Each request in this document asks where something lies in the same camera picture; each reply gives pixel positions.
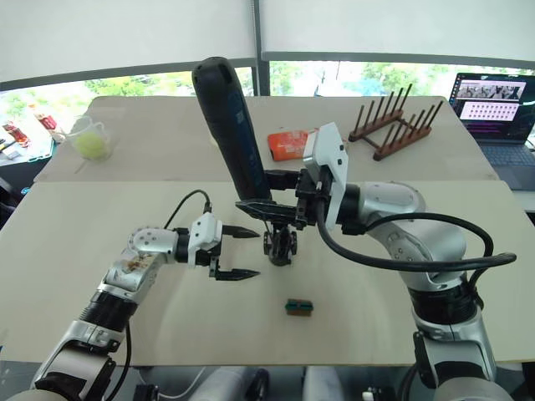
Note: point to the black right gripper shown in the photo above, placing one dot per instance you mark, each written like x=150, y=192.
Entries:
x=307, y=196

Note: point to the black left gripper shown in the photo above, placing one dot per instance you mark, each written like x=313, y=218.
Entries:
x=213, y=257

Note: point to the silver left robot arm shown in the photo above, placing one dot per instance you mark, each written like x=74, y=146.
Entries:
x=142, y=243

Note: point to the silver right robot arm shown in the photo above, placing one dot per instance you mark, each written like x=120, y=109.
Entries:
x=418, y=242

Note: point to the small green brown finger piece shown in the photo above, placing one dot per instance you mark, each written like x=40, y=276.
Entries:
x=299, y=307

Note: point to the orange packet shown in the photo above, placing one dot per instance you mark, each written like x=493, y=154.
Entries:
x=288, y=144

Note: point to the grey rounded shape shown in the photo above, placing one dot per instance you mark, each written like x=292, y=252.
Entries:
x=322, y=384
x=225, y=384

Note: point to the brown wooden peg rack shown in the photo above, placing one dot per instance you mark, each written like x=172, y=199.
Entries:
x=393, y=129

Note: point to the yellow-green ball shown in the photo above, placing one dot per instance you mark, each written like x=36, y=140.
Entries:
x=91, y=143

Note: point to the clear plastic measuring cup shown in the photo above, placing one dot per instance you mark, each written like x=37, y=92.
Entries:
x=100, y=129

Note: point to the open dark laptop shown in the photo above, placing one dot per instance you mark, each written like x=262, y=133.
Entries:
x=497, y=121

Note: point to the red bottles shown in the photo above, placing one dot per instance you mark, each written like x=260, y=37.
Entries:
x=44, y=119

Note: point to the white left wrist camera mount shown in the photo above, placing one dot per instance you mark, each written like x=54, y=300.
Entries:
x=205, y=234

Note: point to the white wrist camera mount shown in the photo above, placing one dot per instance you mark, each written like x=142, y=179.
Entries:
x=205, y=234
x=334, y=150

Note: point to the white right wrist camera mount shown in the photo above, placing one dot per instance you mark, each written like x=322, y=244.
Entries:
x=334, y=150

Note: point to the dark window frame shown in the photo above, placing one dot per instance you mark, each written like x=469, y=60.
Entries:
x=261, y=54

